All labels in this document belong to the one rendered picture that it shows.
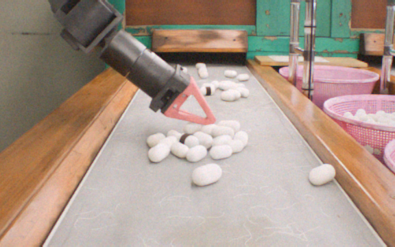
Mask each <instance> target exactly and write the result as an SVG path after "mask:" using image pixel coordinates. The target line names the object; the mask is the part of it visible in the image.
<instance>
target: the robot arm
mask: <svg viewBox="0 0 395 247"><path fill-rule="evenodd" d="M48 2H49V3H50V5H51V10H52V12H53V13H54V15H53V17H54V18H55V19H57V20H58V21H59V22H60V23H61V24H62V26H63V27H64V29H63V30H62V32H61V33H60V35H61V37H63V39H65V40H66V41H67V43H68V44H69V45H70V46H71V47H72V48H73V49H74V50H76V51H79V50H81V51H83V52H84V53H85V54H86V55H88V56H89V55H90V54H91V53H92V52H93V51H94V50H95V49H98V48H99V47H101V48H102V50H101V52H102V54H101V56H100V57H99V58H100V59H102V60H103V61H104V62H105V63H106V64H108V65H109V66H111V67H112V68H113V69H114V70H115V71H117V72H118V73H120V74H121V75H122V76H123V77H125V76H126V77H125V78H126V79H127V80H128V81H129V82H131V83H132V84H134V85H135V86H136V87H138V88H139V89H141V90H142V91H143V92H144V93H145V94H146V95H147V96H148V97H151V99H152V100H151V103H149V109H150V110H153V111H154V112H155V113H157V111H158V110H159V109H160V113H162V114H163V115H165V116H166V117H171V118H176V119H179V120H183V121H190V122H193V123H196V124H202V125H211V124H214V123H215V122H216V118H215V116H214V114H213V112H212V110H211V109H210V106H209V105H208V104H207V103H206V100H205V99H204V96H203V94H202V92H201V90H200V89H199V87H198V86H197V84H196V82H195V80H194V79H193V78H192V77H191V76H190V75H189V74H185V73H184V72H182V70H183V68H182V67H181V66H180V65H179V64H177V65H176V66H175V67H174V68H172V67H171V66H169V65H168V64H167V63H166V62H165V61H164V60H162V59H161V58H159V57H158V56H156V55H155V54H154V53H152V52H151V51H150V50H146V47H145V46H144V45H142V44H141V43H140V42H139V41H138V40H135V39H134V38H133V37H131V35H129V34H128V33H127V32H125V31H124V30H123V29H121V30H120V31H119V32H116V31H115V30H116V29H117V28H118V27H117V26H118V25H119V24H120V22H122V21H123V20H124V17H123V16H122V15H121V14H120V13H119V12H118V11H117V10H116V9H115V8H114V7H113V6H112V5H111V4H110V3H109V2H108V1H107V0H48ZM128 72H129V73H128ZM127 73H128V74H127ZM190 95H194V98H195V99H196V100H197V102H199V104H200V106H201V107H202V110H203V111H204V113H205V114H206V117H202V116H199V115H196V114H193V113H190V112H188V111H185V110H183V109H180V107H181V105H182V104H183V103H184V102H185V100H186V99H188V98H189V96H190Z"/></svg>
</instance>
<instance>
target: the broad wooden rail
mask: <svg viewBox="0 0 395 247"><path fill-rule="evenodd" d="M128 73H129V72H128ZM128 73H127V74H128ZM125 77H126V76H125ZM125 77H123V76H122V75H121V74H120V73H118V72H117V71H115V70H114V69H113V68H112V67H108V68H107V69H106V70H105V71H104V72H103V73H100V74H99V75H98V76H97V77H95V78H94V79H92V80H91V81H90V82H89V83H88V84H87V85H86V86H84V87H83V88H81V89H80V90H79V91H78V92H76V93H75V94H73V95H72V97H70V98H69V99H68V100H67V101H65V102H64V103H62V104H61V105H59V107H57V108H56V109H54V110H53V111H51V113H50V114H48V115H47V116H46V117H45V118H44V119H43V120H41V121H40V122H38V123H37V124H36V125H35V126H33V127H32V128H30V129H29V130H28V131H27V132H26V133H25V134H23V135H22V136H21V137H19V138H18V139H17V140H16V141H15V142H14V143H12V144H11V145H9V146H8V147H7V148H6V149H5V150H4V151H2V152H1V153H0V247H43V245H44V243H45V242H46V241H47V239H48V237H49V236H50V233H51V232H52V230H53V228H54V227H55V226H56V224H57V223H58V220H59V219H60V216H61V215H62V214H63V212H64V210H65V209H66V207H67V205H68V203H69V201H70V200H71V199H72V197H73V195H74V193H75V192H76V191H77V189H78V187H79V186H80V183H81V182H82V180H83V178H84V177H85V175H86V174H87V172H88V170H89V169H90V168H91V165H92V164H93V162H94V160H95V159H96V157H97V155H98V154H99V153H100V151H101V149H102V148H103V146H104V144H105V142H106V141H107V139H108V137H109V136H110V134H111V133H112V131H113V129H114V128H115V126H116V125H117V123H118V121H119V120H120V119H121V117H122V115H123V114H124V112H125V110H126V109H127V107H128V105H129V103H130V102H131V101H132V99H133V97H134V96H135V95H136V93H137V91H138V90H139V88H138V87H136V86H135V85H134V84H132V83H131V82H129V81H128V80H127V79H126V78H125Z"/></svg>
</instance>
